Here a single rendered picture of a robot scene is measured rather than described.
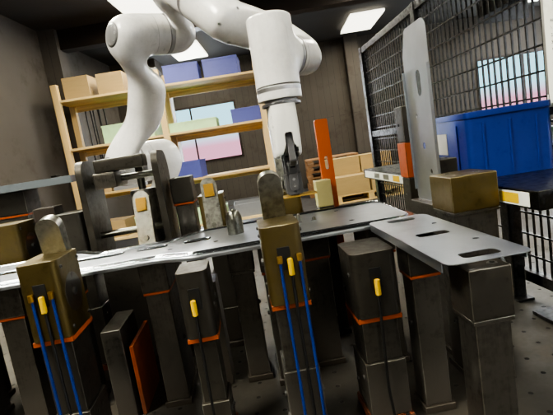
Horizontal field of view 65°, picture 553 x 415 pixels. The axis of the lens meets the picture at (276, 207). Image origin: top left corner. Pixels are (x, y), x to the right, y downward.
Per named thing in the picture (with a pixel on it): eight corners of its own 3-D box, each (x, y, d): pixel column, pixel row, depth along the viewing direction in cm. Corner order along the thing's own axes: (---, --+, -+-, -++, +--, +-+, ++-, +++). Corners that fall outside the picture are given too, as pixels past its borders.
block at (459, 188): (471, 384, 75) (449, 177, 70) (449, 361, 83) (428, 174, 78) (515, 375, 75) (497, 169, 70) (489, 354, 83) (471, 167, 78)
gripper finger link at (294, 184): (281, 160, 83) (287, 195, 84) (283, 161, 80) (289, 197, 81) (298, 158, 83) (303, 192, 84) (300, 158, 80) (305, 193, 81)
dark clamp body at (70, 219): (85, 376, 102) (48, 216, 97) (101, 353, 114) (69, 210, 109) (117, 370, 103) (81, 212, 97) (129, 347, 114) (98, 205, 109)
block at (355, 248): (378, 445, 64) (353, 261, 60) (357, 400, 76) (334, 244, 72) (425, 435, 65) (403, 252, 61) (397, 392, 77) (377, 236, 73)
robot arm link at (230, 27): (230, 23, 104) (316, 86, 90) (173, 17, 93) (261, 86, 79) (241, -16, 99) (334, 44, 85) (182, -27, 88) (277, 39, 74)
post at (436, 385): (426, 415, 69) (405, 238, 65) (414, 397, 74) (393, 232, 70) (457, 408, 69) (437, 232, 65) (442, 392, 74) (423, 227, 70)
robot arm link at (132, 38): (164, 184, 137) (116, 198, 127) (146, 165, 143) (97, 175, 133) (183, 23, 108) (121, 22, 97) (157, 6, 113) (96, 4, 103)
